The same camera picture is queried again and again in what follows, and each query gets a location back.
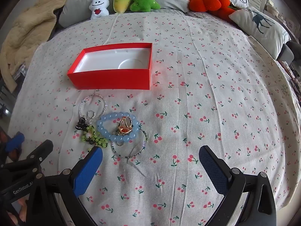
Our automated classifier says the thin dark bead bracelet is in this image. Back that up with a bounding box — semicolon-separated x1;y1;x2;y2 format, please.
110;128;148;159

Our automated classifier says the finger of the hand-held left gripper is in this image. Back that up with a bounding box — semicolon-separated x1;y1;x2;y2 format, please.
22;140;54;170
5;132;25;152

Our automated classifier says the orange pumpkin plush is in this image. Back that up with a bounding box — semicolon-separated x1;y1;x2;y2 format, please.
187;0;242;21

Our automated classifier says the blue bead bracelet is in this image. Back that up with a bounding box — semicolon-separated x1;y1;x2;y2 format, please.
97;112;140;143

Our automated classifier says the white plush toy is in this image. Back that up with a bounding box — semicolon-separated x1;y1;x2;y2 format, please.
89;0;110;20

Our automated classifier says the floral patterned quilt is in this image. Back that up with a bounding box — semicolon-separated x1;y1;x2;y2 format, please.
277;59;301;104

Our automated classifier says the green bead bracelet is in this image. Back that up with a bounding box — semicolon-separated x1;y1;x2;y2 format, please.
81;126;109;149

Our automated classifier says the silver beaded ring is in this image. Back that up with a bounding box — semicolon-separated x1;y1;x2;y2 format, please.
86;110;97;124

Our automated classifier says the grey chair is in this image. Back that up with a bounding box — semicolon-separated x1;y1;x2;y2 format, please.
277;41;301;63

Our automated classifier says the large gold ring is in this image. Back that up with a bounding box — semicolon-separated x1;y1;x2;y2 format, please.
117;116;133;135

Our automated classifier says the cherry print bedsheet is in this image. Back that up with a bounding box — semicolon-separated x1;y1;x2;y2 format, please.
7;8;301;226

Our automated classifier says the person's left hand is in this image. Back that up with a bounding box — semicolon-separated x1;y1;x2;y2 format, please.
7;198;29;225

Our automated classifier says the beige quilted blanket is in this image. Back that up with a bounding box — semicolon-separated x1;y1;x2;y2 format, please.
0;0;71;92

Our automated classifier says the clear bead bracelet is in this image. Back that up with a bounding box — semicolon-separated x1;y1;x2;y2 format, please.
79;94;108;120

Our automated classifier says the red cardboard box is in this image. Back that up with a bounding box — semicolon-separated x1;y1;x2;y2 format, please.
67;42;153;90

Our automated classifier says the plaid cloth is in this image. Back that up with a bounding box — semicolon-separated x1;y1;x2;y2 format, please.
12;62;31;80

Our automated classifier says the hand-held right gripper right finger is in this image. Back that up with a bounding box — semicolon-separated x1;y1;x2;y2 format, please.
199;145;277;226

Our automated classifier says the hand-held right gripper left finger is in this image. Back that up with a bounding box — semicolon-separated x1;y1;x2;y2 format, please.
25;146;104;226

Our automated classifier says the white deer print pillow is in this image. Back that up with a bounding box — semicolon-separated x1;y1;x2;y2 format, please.
229;7;292;60

